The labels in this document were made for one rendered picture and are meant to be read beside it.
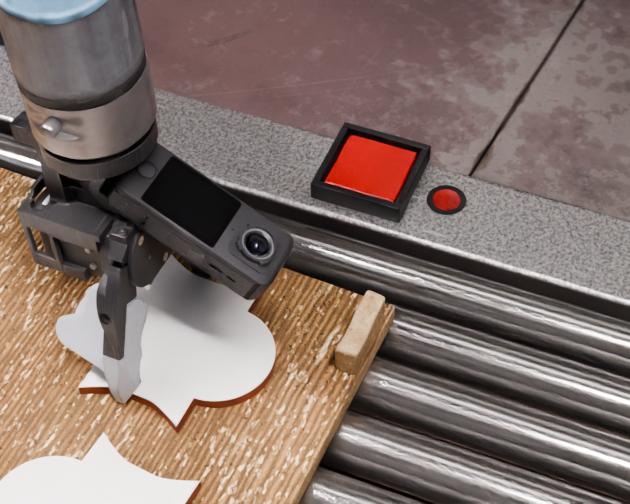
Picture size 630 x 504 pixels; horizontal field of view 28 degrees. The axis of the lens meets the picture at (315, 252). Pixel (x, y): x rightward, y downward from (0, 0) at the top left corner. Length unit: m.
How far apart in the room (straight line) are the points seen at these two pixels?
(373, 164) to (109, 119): 0.35
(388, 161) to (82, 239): 0.32
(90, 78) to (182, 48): 1.86
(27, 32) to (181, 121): 0.42
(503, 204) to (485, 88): 1.45
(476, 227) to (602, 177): 1.34
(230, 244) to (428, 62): 1.77
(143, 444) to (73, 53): 0.30
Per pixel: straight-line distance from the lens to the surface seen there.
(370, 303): 0.89
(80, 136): 0.72
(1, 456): 0.88
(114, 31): 0.68
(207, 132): 1.07
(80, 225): 0.79
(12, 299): 0.95
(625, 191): 2.32
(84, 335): 0.85
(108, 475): 0.84
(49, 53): 0.68
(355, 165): 1.02
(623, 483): 0.89
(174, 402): 0.86
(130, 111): 0.72
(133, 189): 0.76
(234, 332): 0.89
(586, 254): 0.99
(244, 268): 0.76
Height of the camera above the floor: 1.67
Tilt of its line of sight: 50 degrees down
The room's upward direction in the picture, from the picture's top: 1 degrees counter-clockwise
